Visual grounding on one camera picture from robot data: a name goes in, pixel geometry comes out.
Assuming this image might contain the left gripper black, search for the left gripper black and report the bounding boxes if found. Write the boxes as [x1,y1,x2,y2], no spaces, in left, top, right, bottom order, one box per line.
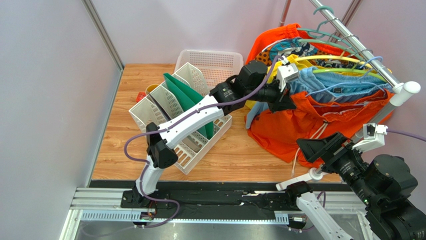
[245,76,297,115]

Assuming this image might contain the orange shorts front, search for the orange shorts front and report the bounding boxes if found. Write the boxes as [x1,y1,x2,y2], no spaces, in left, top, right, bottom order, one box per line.
[245,89,394,168]

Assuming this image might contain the light blue wire hanger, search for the light blue wire hanger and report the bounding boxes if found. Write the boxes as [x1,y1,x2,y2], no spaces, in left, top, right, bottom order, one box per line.
[290,66,392,104]

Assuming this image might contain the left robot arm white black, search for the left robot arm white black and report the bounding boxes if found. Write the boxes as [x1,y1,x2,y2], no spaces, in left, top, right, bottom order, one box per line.
[123,60,299,208]

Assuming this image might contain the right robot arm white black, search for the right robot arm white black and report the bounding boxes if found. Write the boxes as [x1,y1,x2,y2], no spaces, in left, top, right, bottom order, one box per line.
[296,132,426,240]

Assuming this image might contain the yellow shorts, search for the yellow shorts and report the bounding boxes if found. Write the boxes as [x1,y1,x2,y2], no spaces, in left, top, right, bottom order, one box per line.
[246,54,384,111]

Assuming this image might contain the patterned blue orange shorts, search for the patterned blue orange shorts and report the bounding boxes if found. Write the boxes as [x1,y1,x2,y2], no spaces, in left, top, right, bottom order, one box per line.
[252,37,342,66]

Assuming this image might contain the light blue shorts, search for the light blue shorts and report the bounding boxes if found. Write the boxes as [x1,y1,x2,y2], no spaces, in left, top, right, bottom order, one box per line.
[245,66,394,136]

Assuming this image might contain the yellow hanger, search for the yellow hanger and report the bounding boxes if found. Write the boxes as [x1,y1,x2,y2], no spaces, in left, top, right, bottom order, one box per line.
[295,55,373,69]

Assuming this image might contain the orange shorts back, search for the orange shorts back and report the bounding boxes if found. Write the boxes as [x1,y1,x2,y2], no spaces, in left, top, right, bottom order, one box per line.
[245,23,350,66]

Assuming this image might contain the teal hanger back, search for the teal hanger back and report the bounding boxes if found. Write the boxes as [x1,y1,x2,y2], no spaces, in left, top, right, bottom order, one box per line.
[297,5,343,42]

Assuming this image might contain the teal hanger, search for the teal hanger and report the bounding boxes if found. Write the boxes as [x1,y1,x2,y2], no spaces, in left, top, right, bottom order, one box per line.
[308,36,363,60]
[297,5,343,42]

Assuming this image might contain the teal hanger front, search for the teal hanger front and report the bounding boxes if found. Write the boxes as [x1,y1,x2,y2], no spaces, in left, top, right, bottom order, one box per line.
[308,36,363,60]

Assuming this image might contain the green hanger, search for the green hanger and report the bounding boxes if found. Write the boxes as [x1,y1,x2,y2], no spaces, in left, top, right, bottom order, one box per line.
[312,68,386,82]

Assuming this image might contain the white perforated basket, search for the white perforated basket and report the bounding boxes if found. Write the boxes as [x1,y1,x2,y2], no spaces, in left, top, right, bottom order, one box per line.
[174,49,244,88]

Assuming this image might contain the green folder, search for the green folder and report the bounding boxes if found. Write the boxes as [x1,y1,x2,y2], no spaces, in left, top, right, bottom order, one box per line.
[163,73,214,140]

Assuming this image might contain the white file organizer rack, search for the white file organizer rack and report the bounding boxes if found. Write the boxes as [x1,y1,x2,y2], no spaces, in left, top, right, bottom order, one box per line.
[128,62,234,175]

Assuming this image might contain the yellow cup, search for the yellow cup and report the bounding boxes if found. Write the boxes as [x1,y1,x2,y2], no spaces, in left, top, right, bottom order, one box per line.
[145,84,159,96]

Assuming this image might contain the small red object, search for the small red object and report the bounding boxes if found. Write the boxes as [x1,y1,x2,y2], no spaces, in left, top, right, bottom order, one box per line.
[135,91,147,103]

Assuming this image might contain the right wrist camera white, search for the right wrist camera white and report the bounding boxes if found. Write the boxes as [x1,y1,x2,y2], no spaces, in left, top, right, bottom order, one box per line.
[352,123,389,153]

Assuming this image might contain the metal clothes rack rail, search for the metal clothes rack rail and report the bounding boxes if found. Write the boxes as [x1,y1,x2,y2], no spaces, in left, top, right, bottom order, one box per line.
[275,0,426,191]

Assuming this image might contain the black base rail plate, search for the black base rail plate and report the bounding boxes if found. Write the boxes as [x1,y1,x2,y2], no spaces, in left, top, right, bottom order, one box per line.
[120,189,299,211]

